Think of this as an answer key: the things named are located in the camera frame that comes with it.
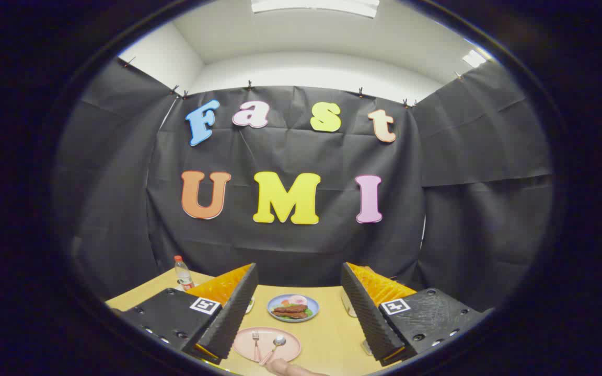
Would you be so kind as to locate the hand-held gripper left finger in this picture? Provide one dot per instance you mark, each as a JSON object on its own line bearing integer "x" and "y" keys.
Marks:
{"x": 233, "y": 318}

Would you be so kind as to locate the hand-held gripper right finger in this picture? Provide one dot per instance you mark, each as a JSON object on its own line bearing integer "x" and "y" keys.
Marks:
{"x": 369, "y": 318}

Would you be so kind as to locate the white toaster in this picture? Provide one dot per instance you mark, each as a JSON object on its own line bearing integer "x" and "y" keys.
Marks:
{"x": 349, "y": 308}

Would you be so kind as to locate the pink plate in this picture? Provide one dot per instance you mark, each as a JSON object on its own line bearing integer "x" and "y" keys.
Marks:
{"x": 243, "y": 344}

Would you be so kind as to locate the blue plate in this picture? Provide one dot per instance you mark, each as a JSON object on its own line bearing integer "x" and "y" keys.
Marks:
{"x": 279, "y": 301}

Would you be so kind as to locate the brown meat piece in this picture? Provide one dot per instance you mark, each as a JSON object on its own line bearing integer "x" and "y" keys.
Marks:
{"x": 289, "y": 315}
{"x": 293, "y": 308}

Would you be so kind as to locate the green lettuce leaf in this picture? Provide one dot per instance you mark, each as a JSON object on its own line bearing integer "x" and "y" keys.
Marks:
{"x": 308, "y": 312}

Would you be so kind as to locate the clear water bottle red cap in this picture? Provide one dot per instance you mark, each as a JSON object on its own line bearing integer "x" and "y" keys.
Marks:
{"x": 183, "y": 277}

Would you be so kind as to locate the pink ham slice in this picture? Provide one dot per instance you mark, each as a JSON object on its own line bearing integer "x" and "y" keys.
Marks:
{"x": 297, "y": 300}

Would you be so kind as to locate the small ceiling light panel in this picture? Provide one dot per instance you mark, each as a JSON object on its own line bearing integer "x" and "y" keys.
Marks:
{"x": 474, "y": 58}

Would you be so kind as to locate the long ceiling light panel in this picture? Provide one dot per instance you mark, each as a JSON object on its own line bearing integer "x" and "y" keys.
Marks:
{"x": 314, "y": 7}

